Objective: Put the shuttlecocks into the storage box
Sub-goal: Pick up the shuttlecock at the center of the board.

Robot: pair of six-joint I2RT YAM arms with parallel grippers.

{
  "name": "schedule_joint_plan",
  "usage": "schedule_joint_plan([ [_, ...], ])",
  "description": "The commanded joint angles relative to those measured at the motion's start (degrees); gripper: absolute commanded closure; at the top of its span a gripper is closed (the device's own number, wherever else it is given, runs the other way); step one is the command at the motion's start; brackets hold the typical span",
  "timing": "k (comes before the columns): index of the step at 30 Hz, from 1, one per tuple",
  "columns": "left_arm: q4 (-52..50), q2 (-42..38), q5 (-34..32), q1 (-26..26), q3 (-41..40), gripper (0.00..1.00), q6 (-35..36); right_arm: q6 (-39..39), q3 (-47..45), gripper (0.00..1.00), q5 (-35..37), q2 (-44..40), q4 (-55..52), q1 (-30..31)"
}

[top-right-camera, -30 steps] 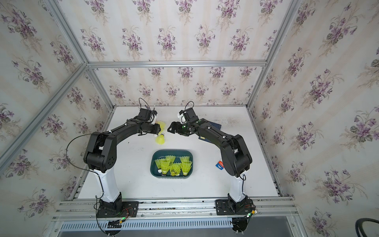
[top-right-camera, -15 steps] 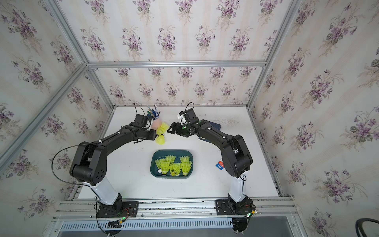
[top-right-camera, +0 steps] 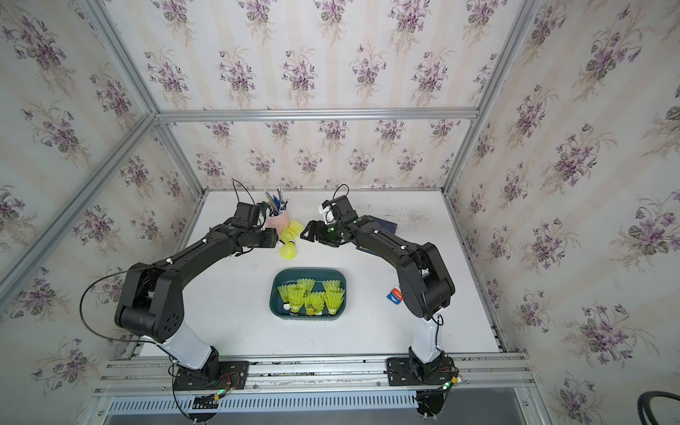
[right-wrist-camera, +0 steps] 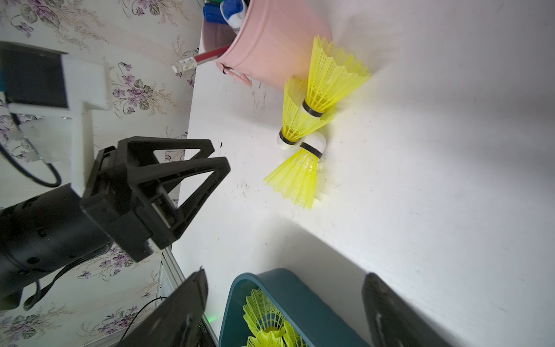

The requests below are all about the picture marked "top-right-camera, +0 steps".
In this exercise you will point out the yellow shuttlecock seven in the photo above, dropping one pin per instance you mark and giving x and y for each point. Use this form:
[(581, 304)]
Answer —
[(306, 284)]

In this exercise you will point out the yellow shuttlecock nine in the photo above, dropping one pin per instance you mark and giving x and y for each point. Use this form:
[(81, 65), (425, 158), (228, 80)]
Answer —
[(297, 299)]

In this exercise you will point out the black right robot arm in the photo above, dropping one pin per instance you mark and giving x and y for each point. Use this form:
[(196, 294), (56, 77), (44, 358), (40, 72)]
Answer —
[(424, 281)]

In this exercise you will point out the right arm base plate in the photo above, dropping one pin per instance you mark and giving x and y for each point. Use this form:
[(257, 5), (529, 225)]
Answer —
[(410, 371)]

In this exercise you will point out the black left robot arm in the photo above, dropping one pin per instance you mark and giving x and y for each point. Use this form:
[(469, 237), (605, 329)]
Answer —
[(151, 304)]

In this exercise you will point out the blue book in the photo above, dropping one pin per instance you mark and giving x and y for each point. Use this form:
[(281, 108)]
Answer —
[(389, 226)]

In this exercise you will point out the yellow shuttlecock six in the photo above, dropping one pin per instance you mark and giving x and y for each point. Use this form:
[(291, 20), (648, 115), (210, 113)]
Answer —
[(283, 291)]

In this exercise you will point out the teal plastic storage box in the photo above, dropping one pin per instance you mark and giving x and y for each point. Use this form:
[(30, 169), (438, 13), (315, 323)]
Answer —
[(289, 276)]

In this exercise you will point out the pens in cup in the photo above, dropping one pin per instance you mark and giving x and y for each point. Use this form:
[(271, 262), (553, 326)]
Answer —
[(277, 202)]

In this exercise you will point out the yellow shuttlecock four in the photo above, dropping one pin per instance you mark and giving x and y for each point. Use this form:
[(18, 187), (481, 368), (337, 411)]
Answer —
[(315, 303)]

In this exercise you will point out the aluminium front rail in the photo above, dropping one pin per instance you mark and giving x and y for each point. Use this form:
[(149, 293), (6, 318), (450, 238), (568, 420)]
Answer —
[(148, 376)]

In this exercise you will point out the yellow shuttlecock five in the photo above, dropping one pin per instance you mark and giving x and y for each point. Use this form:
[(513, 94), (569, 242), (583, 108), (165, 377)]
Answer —
[(288, 251)]

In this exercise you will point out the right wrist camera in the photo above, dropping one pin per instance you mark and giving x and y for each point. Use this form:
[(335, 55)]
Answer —
[(338, 211)]

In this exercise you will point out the red blue white packet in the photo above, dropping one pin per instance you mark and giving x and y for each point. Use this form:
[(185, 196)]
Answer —
[(395, 296)]

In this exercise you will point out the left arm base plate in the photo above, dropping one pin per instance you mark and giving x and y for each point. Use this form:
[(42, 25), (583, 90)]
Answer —
[(214, 376)]

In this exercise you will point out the yellow shuttlecock eight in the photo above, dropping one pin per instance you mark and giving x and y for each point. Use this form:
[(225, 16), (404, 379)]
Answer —
[(332, 286)]

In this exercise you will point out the pink pen cup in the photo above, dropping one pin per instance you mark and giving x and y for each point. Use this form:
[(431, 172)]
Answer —
[(279, 222)]

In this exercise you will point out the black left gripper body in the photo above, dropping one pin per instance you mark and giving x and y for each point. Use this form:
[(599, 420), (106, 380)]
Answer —
[(263, 238)]

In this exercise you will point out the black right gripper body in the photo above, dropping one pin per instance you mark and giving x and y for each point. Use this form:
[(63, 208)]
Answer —
[(330, 233)]

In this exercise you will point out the yellow shuttlecock twelve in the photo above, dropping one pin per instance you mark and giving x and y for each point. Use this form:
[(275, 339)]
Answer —
[(334, 300)]

